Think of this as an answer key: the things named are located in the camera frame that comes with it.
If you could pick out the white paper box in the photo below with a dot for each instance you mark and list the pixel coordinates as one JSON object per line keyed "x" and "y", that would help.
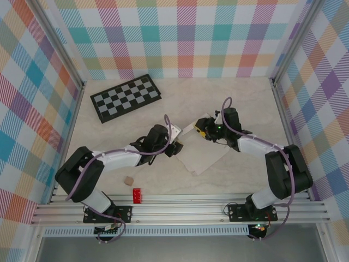
{"x": 201, "y": 155}

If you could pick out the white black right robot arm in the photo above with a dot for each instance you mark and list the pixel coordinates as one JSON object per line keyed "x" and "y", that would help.
{"x": 280, "y": 174}

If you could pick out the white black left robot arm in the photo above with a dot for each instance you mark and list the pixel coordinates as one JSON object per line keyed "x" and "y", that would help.
{"x": 117, "y": 161}

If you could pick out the black grey chessboard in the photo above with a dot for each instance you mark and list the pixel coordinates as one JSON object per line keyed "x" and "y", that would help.
{"x": 125, "y": 98}

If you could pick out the small wooden cube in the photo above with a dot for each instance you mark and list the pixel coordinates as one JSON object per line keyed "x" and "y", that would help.
{"x": 129, "y": 181}

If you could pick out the red toy brick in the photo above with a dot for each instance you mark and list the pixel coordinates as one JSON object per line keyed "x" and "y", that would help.
{"x": 137, "y": 195}

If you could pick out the small electronics board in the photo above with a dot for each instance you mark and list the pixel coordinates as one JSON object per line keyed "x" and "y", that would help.
{"x": 109, "y": 230}

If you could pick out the grey metal panel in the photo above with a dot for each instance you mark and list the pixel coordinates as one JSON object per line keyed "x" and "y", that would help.
{"x": 177, "y": 249}

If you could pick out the electronics board with green light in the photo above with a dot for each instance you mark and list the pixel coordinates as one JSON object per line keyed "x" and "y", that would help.
{"x": 259, "y": 229}

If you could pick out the wide aluminium rail frame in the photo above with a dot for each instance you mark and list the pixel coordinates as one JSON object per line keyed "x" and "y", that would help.
{"x": 177, "y": 210}

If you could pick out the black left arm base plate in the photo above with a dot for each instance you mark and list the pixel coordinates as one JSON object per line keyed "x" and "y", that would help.
{"x": 125, "y": 214}

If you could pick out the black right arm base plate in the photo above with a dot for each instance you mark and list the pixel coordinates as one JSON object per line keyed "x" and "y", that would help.
{"x": 237, "y": 213}

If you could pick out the aluminium corner post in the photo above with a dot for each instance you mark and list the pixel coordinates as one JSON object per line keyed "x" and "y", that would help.
{"x": 295, "y": 41}
{"x": 57, "y": 42}

